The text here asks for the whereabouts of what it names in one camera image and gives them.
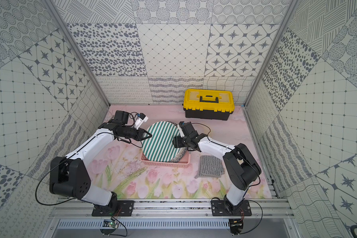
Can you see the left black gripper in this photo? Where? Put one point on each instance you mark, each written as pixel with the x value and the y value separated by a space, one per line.
pixel 141 134

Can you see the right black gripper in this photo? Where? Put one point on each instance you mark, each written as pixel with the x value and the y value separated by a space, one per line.
pixel 177 143

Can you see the green striped plate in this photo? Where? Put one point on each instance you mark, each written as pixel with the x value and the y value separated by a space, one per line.
pixel 156 148

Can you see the grey knitted cloth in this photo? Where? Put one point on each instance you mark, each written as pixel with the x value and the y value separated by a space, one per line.
pixel 210 167

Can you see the speckled grey plate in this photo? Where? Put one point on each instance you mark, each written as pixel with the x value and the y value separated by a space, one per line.
pixel 175 153

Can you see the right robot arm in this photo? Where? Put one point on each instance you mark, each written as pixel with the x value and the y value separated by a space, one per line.
pixel 241 166

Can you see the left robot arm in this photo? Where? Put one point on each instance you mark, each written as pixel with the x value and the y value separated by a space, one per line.
pixel 69 175

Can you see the pink plastic dish rack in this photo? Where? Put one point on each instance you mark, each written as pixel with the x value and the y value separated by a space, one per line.
pixel 183 163

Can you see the yellow black toolbox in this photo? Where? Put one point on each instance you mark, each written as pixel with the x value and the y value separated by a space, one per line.
pixel 208 104

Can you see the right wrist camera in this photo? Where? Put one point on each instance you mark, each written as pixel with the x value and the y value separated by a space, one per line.
pixel 182 126

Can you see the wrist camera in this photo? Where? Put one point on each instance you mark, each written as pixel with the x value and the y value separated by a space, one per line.
pixel 182 126
pixel 140 119

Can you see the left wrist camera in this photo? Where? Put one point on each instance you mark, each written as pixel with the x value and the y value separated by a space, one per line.
pixel 140 119

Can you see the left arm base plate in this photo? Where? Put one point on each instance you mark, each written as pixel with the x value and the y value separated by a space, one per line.
pixel 122 208

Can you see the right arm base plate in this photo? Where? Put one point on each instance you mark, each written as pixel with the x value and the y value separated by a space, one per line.
pixel 225 208

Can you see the aluminium mounting rail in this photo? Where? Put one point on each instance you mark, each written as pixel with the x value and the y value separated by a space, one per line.
pixel 181 208

